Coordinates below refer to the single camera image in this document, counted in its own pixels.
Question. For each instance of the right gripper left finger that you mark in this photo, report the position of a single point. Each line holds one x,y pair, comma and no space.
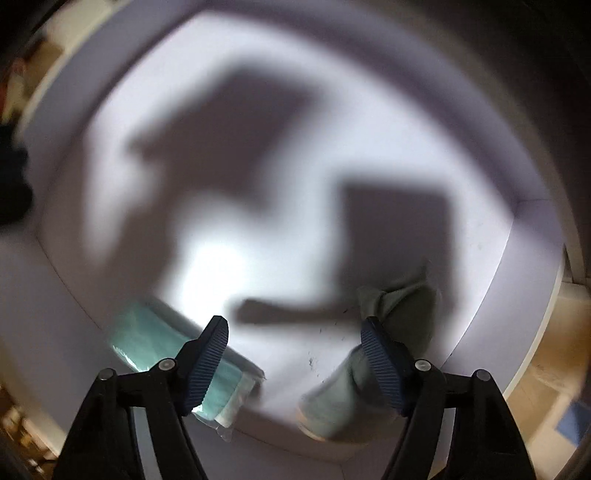
102,441

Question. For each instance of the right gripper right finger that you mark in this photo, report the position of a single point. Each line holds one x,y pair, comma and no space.
486,442

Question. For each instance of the mint green packet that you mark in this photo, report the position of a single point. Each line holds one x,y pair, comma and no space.
202,375

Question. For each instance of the sage green cloth bundle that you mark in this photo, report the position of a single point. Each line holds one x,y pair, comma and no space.
348,407

